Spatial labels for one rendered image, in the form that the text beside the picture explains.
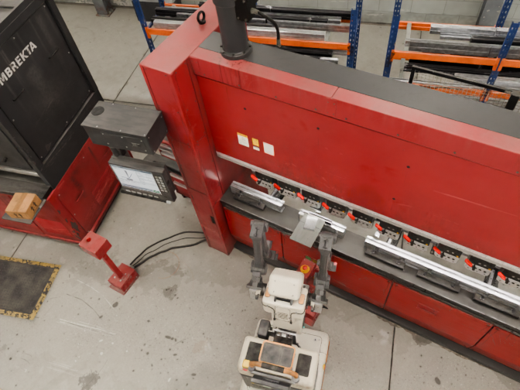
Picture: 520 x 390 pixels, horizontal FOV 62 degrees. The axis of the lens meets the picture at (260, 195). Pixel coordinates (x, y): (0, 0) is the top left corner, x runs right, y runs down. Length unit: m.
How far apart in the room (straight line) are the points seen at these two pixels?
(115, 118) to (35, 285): 2.47
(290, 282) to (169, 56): 1.59
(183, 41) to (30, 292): 3.14
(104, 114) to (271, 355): 1.99
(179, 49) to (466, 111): 1.71
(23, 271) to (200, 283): 1.91
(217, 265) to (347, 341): 1.45
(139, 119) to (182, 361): 2.21
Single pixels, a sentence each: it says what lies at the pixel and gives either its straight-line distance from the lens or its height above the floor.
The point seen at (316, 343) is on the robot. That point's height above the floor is 0.28.
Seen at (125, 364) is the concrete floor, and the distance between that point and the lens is 4.32.
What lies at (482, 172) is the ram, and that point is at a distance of 2.47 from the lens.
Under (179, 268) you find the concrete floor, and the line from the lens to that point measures 4.52.
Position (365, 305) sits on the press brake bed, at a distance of 4.17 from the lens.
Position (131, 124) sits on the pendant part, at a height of 1.95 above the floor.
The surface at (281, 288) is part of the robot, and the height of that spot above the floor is 1.34.
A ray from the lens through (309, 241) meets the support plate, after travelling 3.33.
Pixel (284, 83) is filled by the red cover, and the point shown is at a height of 2.30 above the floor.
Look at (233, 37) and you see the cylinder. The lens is 2.64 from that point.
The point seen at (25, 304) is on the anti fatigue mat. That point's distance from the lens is 5.00.
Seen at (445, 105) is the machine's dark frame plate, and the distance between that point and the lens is 2.44.
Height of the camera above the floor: 3.89
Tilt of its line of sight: 54 degrees down
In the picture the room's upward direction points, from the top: 9 degrees counter-clockwise
